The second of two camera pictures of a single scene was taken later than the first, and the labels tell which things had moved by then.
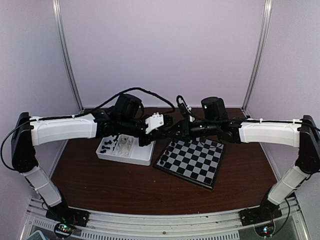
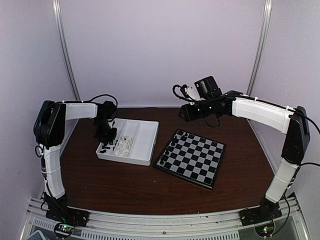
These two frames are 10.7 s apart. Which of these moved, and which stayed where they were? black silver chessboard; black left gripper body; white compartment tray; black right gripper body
Moved: black left gripper body; black right gripper body
Stayed: black silver chessboard; white compartment tray
